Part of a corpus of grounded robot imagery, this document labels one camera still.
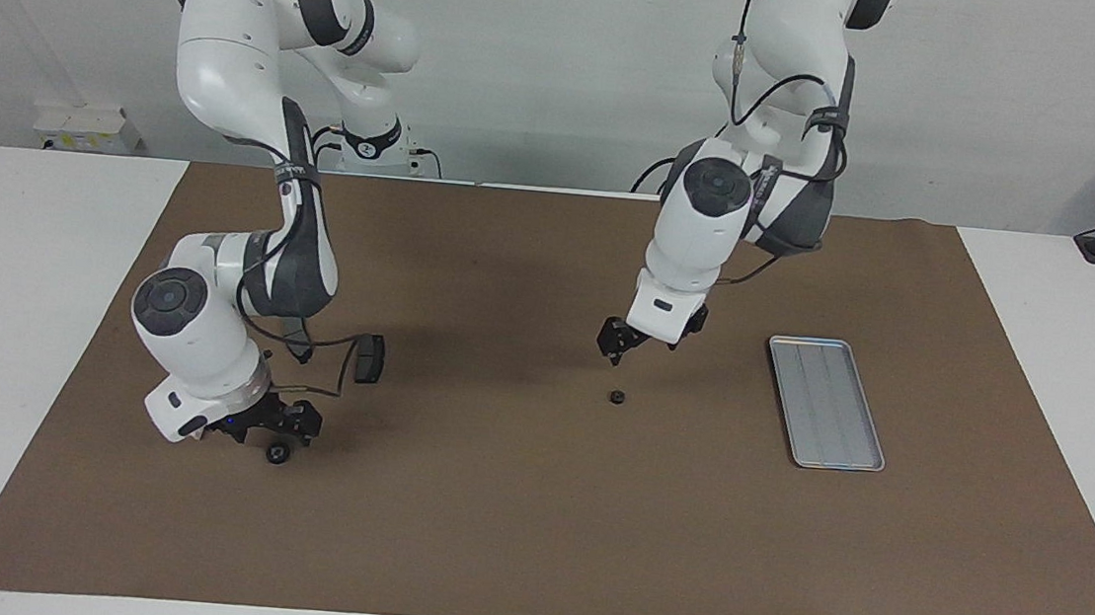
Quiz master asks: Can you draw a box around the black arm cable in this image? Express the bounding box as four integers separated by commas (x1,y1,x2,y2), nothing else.
711,0,863,294
228,148,375,403

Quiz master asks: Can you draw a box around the dark grey brake pad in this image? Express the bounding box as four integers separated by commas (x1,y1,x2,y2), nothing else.
277,317,318,366
352,333,388,387

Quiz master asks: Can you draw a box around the silver metal tray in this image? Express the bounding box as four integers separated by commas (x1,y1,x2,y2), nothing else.
758,333,896,476

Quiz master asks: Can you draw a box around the black left base cable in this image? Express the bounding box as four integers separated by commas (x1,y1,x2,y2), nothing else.
630,151,682,198

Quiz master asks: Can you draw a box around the white cardboard box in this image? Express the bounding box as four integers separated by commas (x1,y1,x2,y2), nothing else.
31,98,145,158

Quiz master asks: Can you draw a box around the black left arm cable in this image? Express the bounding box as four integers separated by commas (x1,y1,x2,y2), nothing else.
711,0,863,294

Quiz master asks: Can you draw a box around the brown table mat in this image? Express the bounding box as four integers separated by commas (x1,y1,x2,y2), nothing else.
0,141,1095,615

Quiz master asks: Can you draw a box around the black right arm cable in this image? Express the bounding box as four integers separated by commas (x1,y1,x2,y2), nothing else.
228,148,375,403

